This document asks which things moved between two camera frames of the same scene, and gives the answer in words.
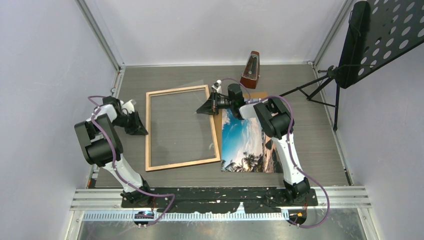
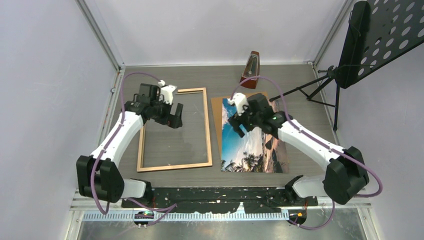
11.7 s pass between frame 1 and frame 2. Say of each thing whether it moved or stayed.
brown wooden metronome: stayed
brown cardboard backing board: stayed
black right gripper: moved
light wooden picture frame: moved
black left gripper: moved
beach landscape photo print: stayed
